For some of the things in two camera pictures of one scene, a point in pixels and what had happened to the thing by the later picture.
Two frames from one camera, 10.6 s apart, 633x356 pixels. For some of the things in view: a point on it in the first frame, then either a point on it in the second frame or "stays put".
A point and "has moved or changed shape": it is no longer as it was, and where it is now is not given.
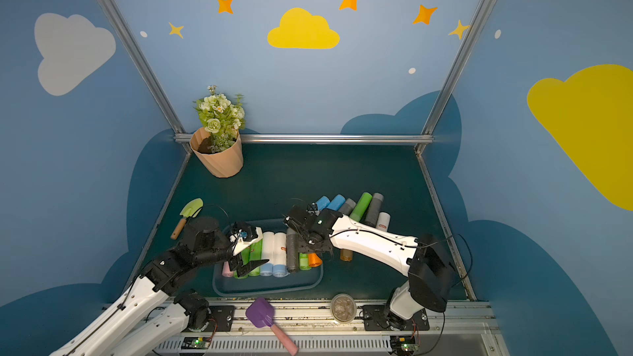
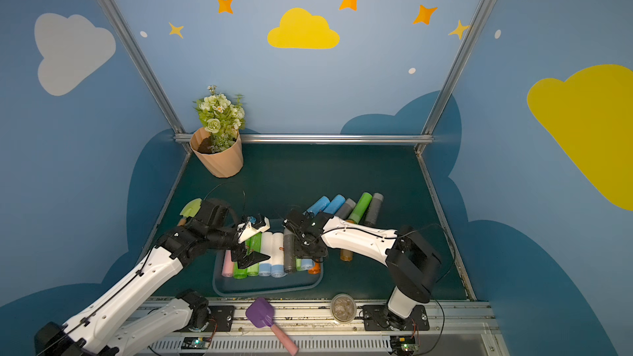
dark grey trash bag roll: (292, 250) stays put
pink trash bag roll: (226, 270) stays put
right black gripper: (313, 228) stays put
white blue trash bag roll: (268, 252) stays put
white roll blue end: (383, 222) to (307, 264)
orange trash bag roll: (314, 260) has moved or changed shape
